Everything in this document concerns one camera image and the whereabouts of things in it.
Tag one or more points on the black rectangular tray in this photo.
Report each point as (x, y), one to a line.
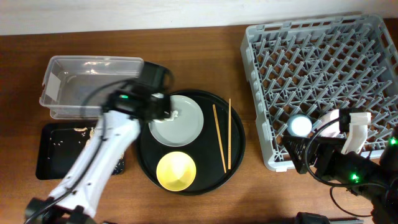
(60, 146)

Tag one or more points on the right wooden chopstick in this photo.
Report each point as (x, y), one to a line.
(229, 135)

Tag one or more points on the blue cup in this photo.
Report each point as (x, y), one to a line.
(299, 125)

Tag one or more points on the wooden chopstick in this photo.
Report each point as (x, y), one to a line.
(229, 135)
(219, 137)

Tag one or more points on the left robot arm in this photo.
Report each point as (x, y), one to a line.
(136, 101)

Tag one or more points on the clear plastic storage bin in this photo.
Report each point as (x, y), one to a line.
(69, 79)

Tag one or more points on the grey plastic dishwasher rack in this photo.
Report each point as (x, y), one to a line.
(314, 66)

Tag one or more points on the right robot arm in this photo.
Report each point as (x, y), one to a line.
(359, 175)

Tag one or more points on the food scraps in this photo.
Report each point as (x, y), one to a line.
(89, 132)

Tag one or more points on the yellow bowl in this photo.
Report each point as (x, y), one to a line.
(176, 171)

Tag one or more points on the grey round plate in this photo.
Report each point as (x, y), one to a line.
(185, 128)

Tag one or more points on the white tissue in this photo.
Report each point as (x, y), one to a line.
(173, 116)

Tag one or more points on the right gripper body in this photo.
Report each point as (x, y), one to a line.
(337, 166)

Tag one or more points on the black round tray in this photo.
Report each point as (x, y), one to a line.
(204, 150)

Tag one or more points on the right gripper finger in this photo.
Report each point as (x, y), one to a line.
(327, 140)
(296, 146)

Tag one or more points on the left wooden chopstick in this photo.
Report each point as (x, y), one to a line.
(219, 137)

